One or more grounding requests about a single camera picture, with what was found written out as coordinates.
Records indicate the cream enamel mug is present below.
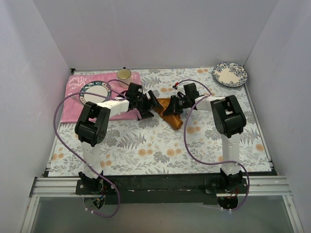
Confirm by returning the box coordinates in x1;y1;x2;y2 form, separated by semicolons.
117;67;132;88

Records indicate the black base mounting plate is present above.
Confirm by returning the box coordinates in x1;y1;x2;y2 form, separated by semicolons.
75;173;247;205

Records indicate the brown satin napkin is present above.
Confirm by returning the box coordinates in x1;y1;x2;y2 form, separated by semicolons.
153;98;183;131

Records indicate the aluminium frame rail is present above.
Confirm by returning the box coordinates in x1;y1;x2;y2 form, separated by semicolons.
20;177;86;233

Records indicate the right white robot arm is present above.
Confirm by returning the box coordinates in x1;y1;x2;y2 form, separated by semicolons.
163;83;246;193

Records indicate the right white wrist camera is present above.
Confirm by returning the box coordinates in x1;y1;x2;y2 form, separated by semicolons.
173;82;185;98

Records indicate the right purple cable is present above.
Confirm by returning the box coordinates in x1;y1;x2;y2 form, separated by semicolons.
173;79;250;212

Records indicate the green rimmed white plate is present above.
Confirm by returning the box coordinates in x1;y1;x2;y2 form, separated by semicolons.
79;81;112;104

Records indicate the blue floral plate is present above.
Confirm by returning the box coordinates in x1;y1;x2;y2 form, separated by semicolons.
212;62;248;87

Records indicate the floral tablecloth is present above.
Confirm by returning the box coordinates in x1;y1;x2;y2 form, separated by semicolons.
48;67;273;177

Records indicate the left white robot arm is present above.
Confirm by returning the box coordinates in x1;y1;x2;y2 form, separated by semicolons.
75;83;163;194

